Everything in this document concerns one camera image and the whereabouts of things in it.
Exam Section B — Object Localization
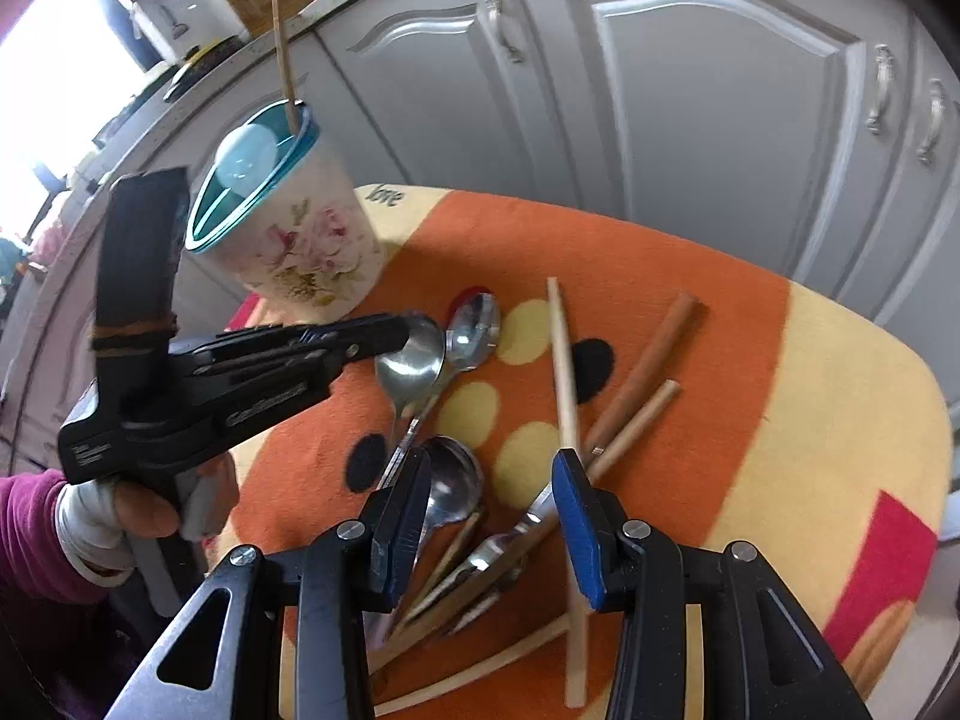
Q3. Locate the brown wooden chopstick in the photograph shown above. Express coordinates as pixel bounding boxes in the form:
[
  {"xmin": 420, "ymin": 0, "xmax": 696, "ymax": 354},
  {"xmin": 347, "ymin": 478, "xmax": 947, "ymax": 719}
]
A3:
[{"xmin": 270, "ymin": 0, "xmax": 301, "ymax": 132}]

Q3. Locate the dark wooden-handled utensil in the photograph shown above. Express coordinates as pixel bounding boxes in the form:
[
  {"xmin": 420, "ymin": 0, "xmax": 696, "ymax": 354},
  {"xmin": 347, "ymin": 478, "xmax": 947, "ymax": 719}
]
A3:
[{"xmin": 581, "ymin": 292, "xmax": 702, "ymax": 458}]

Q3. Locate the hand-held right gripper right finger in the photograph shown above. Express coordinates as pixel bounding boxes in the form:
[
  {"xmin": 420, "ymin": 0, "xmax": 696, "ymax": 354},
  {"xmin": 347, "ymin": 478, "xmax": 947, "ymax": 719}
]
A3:
[{"xmin": 551, "ymin": 448, "xmax": 875, "ymax": 720}]

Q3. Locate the silver cabinet handle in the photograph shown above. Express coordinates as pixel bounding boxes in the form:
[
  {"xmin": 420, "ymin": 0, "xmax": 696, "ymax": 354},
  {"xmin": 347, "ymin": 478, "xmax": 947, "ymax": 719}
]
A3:
[
  {"xmin": 486, "ymin": 0, "xmax": 527, "ymax": 65},
  {"xmin": 865, "ymin": 43, "xmax": 899, "ymax": 137},
  {"xmin": 917, "ymin": 77, "xmax": 947, "ymax": 166}
]

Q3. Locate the person's left hand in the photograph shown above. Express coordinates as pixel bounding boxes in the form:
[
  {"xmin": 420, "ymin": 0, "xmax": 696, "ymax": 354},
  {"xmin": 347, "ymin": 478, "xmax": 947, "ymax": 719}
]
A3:
[{"xmin": 58, "ymin": 454, "xmax": 239, "ymax": 578}]

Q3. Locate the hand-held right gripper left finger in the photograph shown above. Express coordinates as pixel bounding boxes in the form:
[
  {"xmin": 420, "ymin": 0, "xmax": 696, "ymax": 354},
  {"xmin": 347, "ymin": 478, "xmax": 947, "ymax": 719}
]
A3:
[{"xmin": 105, "ymin": 450, "xmax": 434, "ymax": 720}]

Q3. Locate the person's left forearm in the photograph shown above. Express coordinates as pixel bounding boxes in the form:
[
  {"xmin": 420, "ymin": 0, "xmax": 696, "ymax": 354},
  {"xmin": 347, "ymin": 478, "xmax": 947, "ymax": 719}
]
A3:
[{"xmin": 0, "ymin": 469, "xmax": 113, "ymax": 605}]

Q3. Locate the orange printed blanket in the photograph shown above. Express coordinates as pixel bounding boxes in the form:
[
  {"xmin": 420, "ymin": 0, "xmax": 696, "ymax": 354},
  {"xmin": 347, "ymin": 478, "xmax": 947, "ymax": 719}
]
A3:
[{"xmin": 225, "ymin": 184, "xmax": 953, "ymax": 720}]

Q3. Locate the metal spoon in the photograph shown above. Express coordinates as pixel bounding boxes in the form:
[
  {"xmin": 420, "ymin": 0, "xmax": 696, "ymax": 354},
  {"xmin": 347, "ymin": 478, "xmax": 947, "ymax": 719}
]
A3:
[
  {"xmin": 364, "ymin": 435, "xmax": 485, "ymax": 653},
  {"xmin": 373, "ymin": 315, "xmax": 447, "ymax": 492},
  {"xmin": 390, "ymin": 290, "xmax": 502, "ymax": 466}
]

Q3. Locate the floral utensil holder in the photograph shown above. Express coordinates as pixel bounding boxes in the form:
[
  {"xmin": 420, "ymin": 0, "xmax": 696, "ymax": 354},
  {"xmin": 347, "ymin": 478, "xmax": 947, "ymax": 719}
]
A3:
[{"xmin": 184, "ymin": 101, "xmax": 387, "ymax": 323}]

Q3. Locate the long light wooden chopstick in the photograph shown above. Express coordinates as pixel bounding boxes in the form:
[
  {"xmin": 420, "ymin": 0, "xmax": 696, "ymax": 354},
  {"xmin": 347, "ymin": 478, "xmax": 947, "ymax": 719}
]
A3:
[{"xmin": 546, "ymin": 277, "xmax": 587, "ymax": 710}]

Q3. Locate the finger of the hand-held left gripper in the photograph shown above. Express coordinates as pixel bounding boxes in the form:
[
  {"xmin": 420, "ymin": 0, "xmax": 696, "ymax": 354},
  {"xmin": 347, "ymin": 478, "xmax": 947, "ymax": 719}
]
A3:
[{"xmin": 225, "ymin": 313, "xmax": 412, "ymax": 383}]

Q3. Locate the light wooden-handled utensil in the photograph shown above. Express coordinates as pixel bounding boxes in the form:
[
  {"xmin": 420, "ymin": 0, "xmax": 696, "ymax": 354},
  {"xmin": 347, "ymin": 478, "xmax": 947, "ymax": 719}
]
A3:
[{"xmin": 589, "ymin": 379, "xmax": 682, "ymax": 481}]

